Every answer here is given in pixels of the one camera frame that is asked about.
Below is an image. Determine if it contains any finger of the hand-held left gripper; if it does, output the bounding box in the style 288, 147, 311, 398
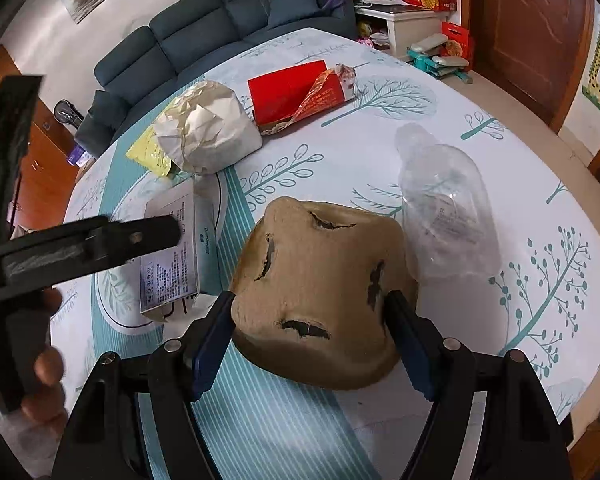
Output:
30, 214, 183, 291

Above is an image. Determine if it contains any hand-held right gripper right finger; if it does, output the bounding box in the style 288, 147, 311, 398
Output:
386, 290, 576, 480

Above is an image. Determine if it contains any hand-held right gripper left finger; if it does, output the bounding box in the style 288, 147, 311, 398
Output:
50, 290, 237, 480

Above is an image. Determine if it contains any white printed carton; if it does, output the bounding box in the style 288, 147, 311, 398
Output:
139, 179, 217, 322

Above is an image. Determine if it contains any brown pulp tray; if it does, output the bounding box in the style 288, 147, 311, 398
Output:
228, 196, 421, 391

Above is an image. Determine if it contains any person's left hand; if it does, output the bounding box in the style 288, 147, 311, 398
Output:
20, 287, 70, 422

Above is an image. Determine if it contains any brown wooden cabinet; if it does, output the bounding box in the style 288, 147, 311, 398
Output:
0, 45, 81, 221

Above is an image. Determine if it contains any black racket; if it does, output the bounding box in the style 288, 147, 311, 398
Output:
54, 100, 86, 128

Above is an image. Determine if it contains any yellow plastic packet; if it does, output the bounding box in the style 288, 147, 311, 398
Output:
125, 127, 176, 177

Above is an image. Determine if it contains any white crumpled paper bag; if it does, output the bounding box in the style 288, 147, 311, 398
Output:
152, 80, 263, 175

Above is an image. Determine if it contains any clear plastic bottle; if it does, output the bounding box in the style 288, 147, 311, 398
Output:
394, 122, 496, 281

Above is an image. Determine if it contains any red cardboard box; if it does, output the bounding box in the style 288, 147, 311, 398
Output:
247, 60, 358, 137

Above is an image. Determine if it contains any dark blue sofa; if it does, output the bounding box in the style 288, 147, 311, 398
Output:
74, 0, 356, 161

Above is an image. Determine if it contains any tree print tablecloth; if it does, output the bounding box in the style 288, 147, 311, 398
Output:
47, 26, 600, 480

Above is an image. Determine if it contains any crumpled clear red wrapper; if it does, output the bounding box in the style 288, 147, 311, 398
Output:
262, 63, 357, 136

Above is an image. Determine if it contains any teal stepper machine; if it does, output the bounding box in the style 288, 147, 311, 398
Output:
407, 35, 473, 81

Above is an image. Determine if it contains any red gift bag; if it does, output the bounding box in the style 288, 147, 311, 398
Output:
440, 21, 473, 68

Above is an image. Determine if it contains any white side cabinet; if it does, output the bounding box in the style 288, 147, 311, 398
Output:
355, 2, 448, 61

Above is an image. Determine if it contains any brown wooden door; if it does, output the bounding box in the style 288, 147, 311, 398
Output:
467, 0, 596, 133

